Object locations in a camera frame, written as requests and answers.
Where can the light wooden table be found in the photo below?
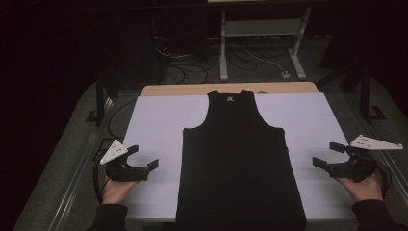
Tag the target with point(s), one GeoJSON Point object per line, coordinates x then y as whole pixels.
{"type": "Point", "coordinates": [179, 89]}

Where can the person's right hand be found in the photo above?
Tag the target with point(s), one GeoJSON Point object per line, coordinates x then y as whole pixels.
{"type": "Point", "coordinates": [365, 191]}

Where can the white board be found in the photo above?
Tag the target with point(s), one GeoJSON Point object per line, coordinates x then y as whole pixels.
{"type": "Point", "coordinates": [157, 122]}

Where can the black metal stand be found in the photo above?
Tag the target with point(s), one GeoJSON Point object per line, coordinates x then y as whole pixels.
{"type": "Point", "coordinates": [365, 96]}
{"type": "Point", "coordinates": [100, 99]}

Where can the person's left hand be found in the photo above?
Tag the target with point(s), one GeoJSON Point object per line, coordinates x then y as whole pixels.
{"type": "Point", "coordinates": [115, 192]}

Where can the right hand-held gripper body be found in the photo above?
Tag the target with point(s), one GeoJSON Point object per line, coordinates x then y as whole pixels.
{"type": "Point", "coordinates": [356, 168]}

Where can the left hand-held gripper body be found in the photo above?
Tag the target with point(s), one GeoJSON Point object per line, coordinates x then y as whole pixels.
{"type": "Point", "coordinates": [123, 171]}

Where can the metal floor rail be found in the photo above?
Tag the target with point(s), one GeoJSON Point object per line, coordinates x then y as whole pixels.
{"type": "Point", "coordinates": [80, 170]}
{"type": "Point", "coordinates": [389, 162]}

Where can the black tank top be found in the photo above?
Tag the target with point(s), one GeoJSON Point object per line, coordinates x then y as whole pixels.
{"type": "Point", "coordinates": [237, 166]}

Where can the grey metal desk frame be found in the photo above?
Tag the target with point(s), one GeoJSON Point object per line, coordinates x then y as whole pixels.
{"type": "Point", "coordinates": [263, 27]}

